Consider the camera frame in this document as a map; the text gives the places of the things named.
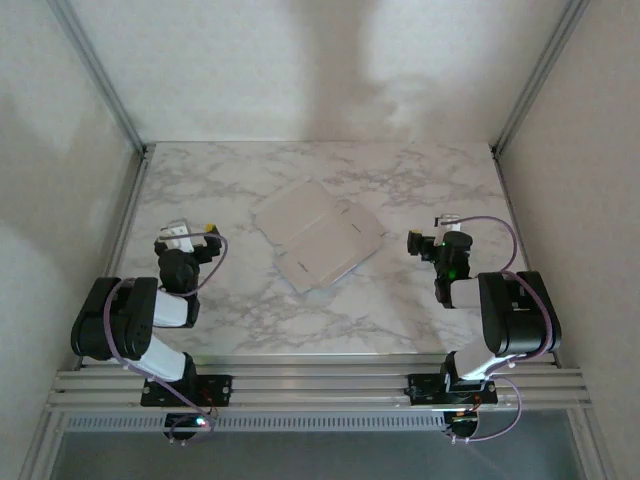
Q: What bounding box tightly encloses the teal and white paper box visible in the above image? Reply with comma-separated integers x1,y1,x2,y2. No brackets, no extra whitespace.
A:
253,179,387,295

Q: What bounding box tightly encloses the black controller board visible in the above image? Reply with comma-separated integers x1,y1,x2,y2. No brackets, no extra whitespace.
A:
443,409,482,445
164,412,217,447

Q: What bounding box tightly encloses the aluminium side rail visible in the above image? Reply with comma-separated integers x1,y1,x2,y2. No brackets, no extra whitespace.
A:
74,144,156,374
491,147,560,366

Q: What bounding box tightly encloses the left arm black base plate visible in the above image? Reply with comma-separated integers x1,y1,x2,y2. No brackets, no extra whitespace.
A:
140,373,235,407

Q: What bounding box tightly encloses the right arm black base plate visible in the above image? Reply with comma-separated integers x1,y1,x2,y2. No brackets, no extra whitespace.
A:
407,372,499,406

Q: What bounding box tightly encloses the aluminium rail beam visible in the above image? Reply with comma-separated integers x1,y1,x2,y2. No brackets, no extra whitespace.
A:
45,349,595,415

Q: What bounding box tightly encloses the aluminium corner post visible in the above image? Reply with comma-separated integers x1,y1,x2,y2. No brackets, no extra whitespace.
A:
47,0,150,157
491,0,592,160

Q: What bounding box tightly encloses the grey slotted cable duct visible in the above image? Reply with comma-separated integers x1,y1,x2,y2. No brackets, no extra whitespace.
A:
63,410,447,433

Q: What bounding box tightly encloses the aluminium lower frame leg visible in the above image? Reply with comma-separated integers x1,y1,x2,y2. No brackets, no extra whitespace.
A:
569,407,617,480
19,409,69,480

